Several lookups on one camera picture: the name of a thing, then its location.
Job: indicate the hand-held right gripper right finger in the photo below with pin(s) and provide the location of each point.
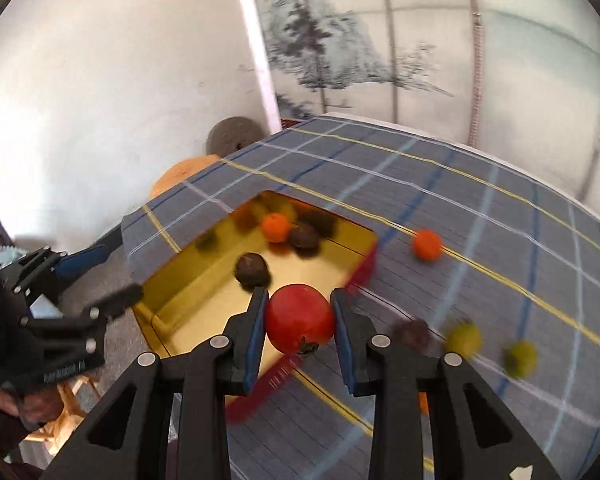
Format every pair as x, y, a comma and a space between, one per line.
344, 345

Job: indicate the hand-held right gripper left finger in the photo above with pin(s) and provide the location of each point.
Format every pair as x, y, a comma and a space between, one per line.
252, 345

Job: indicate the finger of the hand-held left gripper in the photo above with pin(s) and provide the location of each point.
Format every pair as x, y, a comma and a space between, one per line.
122, 297
82, 260

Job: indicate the red tomato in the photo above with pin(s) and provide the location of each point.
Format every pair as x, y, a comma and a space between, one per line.
300, 317

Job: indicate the gold tin box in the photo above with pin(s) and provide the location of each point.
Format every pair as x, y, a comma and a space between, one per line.
205, 300

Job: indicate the dark brown round fruit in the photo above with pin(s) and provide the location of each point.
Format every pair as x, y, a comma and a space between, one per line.
304, 237
412, 335
252, 270

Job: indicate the green tomato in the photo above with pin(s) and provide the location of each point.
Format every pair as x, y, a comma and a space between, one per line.
464, 339
521, 358

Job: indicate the orange tangerine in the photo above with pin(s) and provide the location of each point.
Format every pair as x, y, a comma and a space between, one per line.
426, 245
275, 227

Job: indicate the person's left hand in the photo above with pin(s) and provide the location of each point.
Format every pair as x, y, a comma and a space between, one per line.
25, 405

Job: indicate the wooden stool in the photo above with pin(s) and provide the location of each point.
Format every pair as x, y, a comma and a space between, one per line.
60, 422

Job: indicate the grey plaid tablecloth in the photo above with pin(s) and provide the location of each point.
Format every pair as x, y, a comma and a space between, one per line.
480, 210

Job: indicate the grey round millstone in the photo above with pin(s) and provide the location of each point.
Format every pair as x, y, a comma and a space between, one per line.
230, 135

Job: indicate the painted landscape screen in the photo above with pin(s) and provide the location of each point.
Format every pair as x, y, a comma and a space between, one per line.
430, 35

